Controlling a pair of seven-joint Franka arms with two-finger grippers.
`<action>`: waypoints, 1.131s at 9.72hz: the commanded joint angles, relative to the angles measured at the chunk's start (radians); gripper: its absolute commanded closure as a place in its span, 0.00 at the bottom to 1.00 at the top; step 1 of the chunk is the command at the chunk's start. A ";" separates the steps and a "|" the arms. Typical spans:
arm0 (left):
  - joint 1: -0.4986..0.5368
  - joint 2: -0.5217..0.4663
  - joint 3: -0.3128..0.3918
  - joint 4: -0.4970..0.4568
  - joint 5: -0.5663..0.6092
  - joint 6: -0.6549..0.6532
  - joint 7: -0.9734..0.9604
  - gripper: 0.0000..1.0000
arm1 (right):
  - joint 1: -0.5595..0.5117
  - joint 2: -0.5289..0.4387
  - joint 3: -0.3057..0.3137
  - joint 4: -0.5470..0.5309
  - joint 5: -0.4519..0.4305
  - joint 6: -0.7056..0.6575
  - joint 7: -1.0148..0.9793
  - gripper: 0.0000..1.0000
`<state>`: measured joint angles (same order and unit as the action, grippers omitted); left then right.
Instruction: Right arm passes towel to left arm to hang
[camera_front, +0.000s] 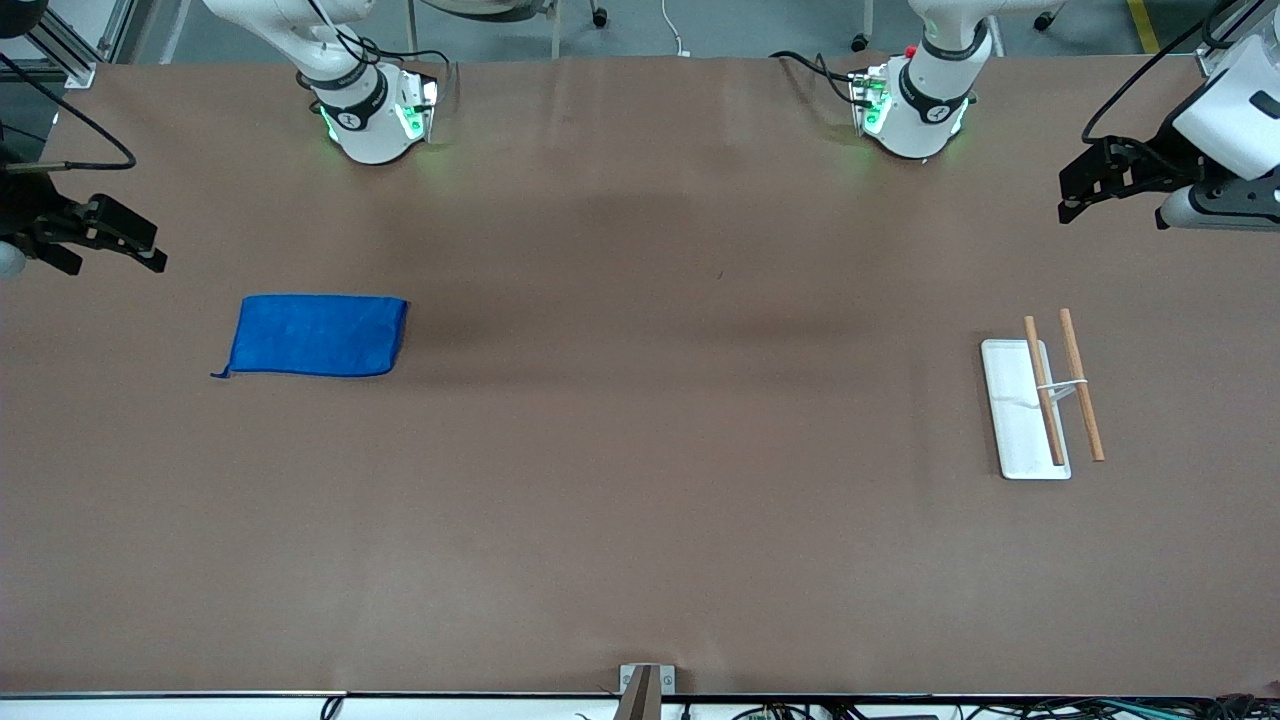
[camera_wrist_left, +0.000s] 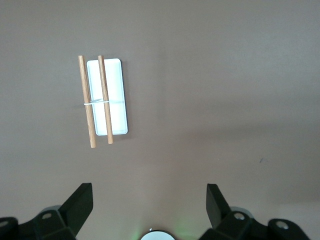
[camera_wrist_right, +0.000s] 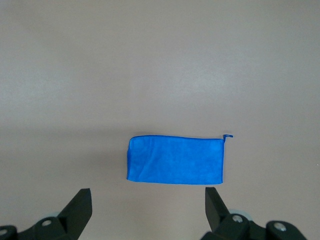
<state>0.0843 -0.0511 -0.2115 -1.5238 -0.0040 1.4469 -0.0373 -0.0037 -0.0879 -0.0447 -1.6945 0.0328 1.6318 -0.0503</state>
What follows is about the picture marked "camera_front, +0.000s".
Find blue towel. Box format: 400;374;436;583
210;293;411;380

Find black right base cable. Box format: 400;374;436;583
300;0;459;96

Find cable bundle under table edge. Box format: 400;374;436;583
680;694;1280;720

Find aluminium frame profile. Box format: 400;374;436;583
18;0;133;91
1195;0;1280;79

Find white towel rack wooden bars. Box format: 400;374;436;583
980;308;1107;481

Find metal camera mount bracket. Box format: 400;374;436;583
618;663;677;720

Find black base cable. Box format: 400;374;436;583
300;0;459;96
768;50;873;107

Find white floor cable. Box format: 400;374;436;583
660;0;693;58

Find black left base cable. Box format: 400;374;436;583
768;50;873;107

